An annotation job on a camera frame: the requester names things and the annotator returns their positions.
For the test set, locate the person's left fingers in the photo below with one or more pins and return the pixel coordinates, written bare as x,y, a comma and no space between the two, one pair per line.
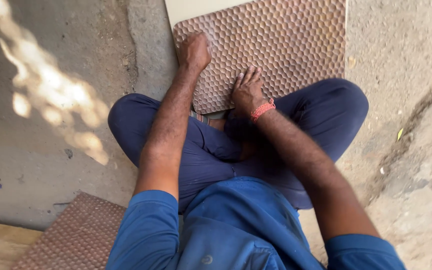
205,42

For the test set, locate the person's navy trousers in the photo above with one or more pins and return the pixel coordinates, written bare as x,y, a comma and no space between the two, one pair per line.
208,153

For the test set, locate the brown dotted textured panel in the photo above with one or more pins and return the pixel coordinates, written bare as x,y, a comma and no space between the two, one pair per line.
77,236

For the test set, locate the person's left hand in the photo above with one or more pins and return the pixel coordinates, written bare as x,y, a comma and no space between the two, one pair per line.
193,52

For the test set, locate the grey striped sandal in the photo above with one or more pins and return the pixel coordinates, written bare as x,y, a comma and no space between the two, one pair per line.
200,117

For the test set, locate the person's right hand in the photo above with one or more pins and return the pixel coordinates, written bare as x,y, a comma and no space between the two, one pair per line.
248,95

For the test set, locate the brown honeycomb textured panel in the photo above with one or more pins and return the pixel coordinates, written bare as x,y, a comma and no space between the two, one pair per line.
291,41

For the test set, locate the red thread wristband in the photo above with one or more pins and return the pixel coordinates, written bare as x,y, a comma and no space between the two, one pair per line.
263,109

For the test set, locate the person's blue shirt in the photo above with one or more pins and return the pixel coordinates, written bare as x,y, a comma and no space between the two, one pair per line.
238,232

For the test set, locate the small yellow leaf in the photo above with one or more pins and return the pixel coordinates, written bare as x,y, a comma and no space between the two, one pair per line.
399,134

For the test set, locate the light wooden board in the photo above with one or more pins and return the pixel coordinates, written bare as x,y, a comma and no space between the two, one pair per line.
2,243

